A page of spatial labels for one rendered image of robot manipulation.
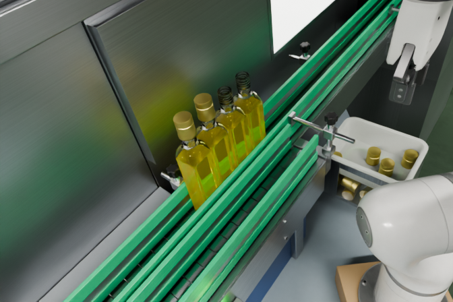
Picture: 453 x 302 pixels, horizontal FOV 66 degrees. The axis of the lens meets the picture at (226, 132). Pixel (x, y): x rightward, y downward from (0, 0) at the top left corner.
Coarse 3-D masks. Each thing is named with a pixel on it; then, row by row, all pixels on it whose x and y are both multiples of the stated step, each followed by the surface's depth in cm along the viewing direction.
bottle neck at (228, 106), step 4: (220, 88) 70; (224, 88) 70; (228, 88) 69; (220, 92) 70; (224, 92) 71; (228, 92) 68; (232, 92) 69; (220, 96) 69; (224, 96) 68; (228, 96) 69; (232, 96) 69; (220, 100) 70; (224, 100) 69; (228, 100) 69; (232, 100) 70; (220, 104) 70; (224, 104) 70; (228, 104) 70; (232, 104) 71; (220, 108) 72; (224, 108) 70; (228, 108) 70; (232, 108) 71; (224, 112) 71; (228, 112) 71
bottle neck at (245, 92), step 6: (240, 72) 73; (246, 72) 72; (240, 78) 71; (246, 78) 71; (240, 84) 72; (246, 84) 72; (240, 90) 73; (246, 90) 73; (240, 96) 74; (246, 96) 74
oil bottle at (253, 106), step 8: (256, 96) 75; (240, 104) 74; (248, 104) 74; (256, 104) 75; (248, 112) 74; (256, 112) 76; (248, 120) 76; (256, 120) 77; (248, 128) 77; (256, 128) 79; (264, 128) 82; (256, 136) 80; (264, 136) 83; (256, 144) 82
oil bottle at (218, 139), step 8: (200, 128) 70; (216, 128) 69; (224, 128) 70; (200, 136) 69; (208, 136) 68; (216, 136) 69; (224, 136) 70; (208, 144) 69; (216, 144) 69; (224, 144) 71; (216, 152) 70; (224, 152) 72; (232, 152) 75; (216, 160) 71; (224, 160) 74; (232, 160) 76; (216, 168) 73; (224, 168) 75; (232, 168) 77; (224, 176) 76
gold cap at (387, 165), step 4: (384, 160) 91; (388, 160) 91; (392, 160) 91; (380, 164) 92; (384, 164) 90; (388, 164) 90; (392, 164) 90; (380, 168) 92; (384, 168) 90; (388, 168) 90; (392, 168) 90; (380, 172) 93; (384, 172) 91; (388, 172) 91; (392, 172) 92; (388, 176) 92
